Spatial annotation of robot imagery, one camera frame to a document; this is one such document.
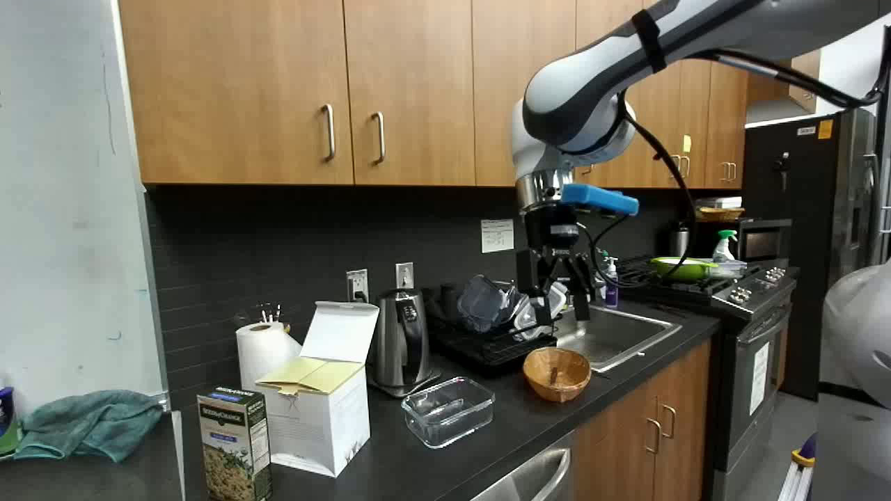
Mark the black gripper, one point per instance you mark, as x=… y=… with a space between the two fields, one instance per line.
x=554 y=238

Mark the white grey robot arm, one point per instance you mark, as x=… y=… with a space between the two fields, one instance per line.
x=574 y=87

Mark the clear plastic container lid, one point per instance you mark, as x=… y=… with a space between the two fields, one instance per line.
x=556 y=307

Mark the blue soap bottle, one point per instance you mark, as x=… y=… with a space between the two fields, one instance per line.
x=609 y=281

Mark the dark tinted plastic container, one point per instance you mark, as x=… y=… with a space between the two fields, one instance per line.
x=487 y=303

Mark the stainless steel sink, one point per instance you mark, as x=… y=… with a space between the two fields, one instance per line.
x=618 y=335

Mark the round wooden bowl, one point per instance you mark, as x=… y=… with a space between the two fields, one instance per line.
x=558 y=374

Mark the silver pot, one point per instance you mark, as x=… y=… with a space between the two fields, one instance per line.
x=675 y=242

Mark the green bowl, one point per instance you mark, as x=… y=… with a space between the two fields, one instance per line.
x=683 y=267

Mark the clear glass food container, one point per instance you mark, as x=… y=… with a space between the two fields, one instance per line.
x=448 y=409

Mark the wooden lower cabinet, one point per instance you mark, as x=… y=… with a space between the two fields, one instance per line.
x=643 y=434

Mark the white green spray bottle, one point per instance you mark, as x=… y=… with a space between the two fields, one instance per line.
x=725 y=247

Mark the stainless steel dishwasher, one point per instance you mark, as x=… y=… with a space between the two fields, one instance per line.
x=530 y=478

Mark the black kitchen stove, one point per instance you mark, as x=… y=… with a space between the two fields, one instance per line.
x=753 y=371

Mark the black toaster oven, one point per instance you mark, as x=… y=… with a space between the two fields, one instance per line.
x=765 y=239

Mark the black refrigerator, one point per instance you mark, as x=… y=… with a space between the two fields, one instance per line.
x=789 y=251

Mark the white cardboard box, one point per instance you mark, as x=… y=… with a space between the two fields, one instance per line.
x=321 y=406

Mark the white paper towel roll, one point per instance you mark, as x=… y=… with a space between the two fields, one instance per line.
x=264 y=352

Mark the green white drink carton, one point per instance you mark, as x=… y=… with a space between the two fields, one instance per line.
x=232 y=445

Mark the wide wooden cabinet door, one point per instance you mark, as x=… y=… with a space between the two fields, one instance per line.
x=232 y=87

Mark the green cloth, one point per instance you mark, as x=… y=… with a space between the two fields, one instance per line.
x=87 y=423

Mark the white board panel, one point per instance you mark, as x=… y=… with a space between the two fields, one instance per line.
x=75 y=203

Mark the white wall switch plate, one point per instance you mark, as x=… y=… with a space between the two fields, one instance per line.
x=496 y=233

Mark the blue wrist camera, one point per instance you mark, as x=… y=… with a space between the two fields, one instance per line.
x=602 y=197

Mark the wall power outlet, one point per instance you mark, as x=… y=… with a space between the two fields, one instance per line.
x=359 y=283
x=406 y=274

